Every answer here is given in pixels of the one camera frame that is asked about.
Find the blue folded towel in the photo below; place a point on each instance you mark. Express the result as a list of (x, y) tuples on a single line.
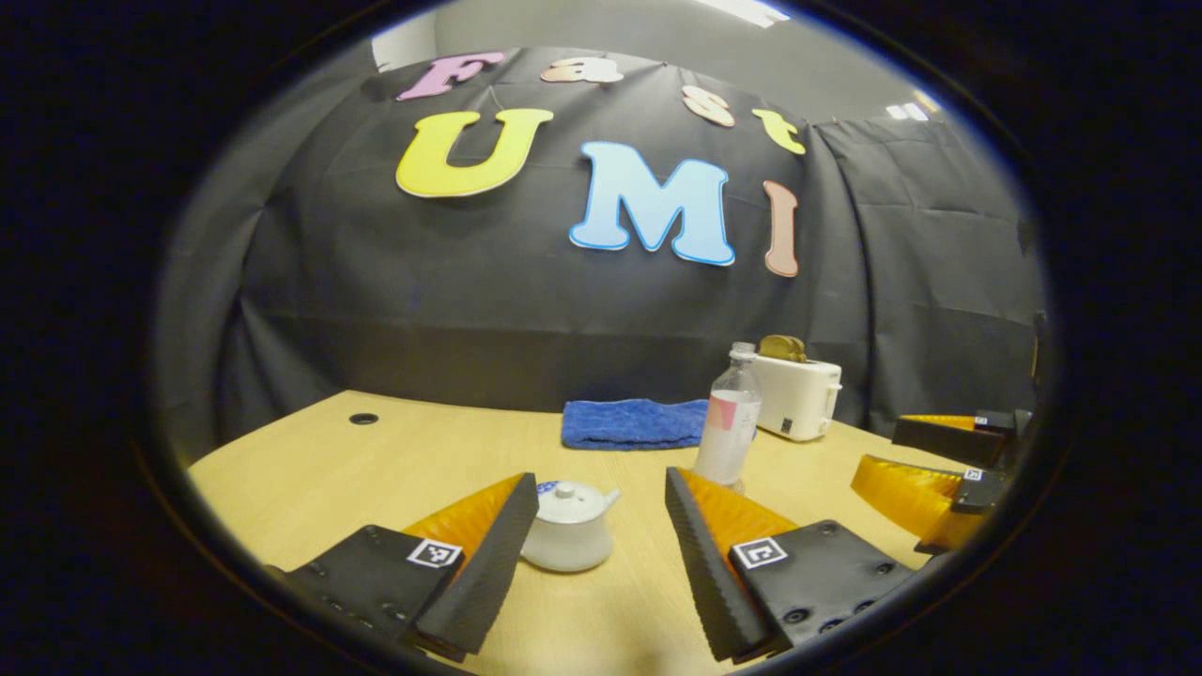
[(629, 424)]

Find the small ceiling light panel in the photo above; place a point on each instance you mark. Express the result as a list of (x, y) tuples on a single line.
[(913, 105)]

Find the clear plastic water bottle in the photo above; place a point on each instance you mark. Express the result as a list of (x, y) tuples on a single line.
[(728, 432)]

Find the white toaster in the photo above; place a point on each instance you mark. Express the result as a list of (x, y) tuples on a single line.
[(798, 399)]

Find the clear round coaster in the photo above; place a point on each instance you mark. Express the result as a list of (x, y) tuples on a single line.
[(739, 485)]

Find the brown bread slices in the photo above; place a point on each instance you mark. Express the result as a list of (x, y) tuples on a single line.
[(781, 348)]

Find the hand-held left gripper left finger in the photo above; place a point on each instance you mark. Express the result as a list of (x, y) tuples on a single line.
[(488, 573)]

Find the white ceramic teacup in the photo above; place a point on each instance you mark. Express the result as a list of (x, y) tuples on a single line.
[(568, 545)]

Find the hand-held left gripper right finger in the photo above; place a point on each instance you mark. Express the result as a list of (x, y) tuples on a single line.
[(709, 573)]

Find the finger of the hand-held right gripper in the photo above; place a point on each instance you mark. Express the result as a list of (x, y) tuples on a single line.
[(977, 493), (948, 439)]

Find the black backdrop cloth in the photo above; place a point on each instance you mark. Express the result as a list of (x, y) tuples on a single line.
[(470, 310)]

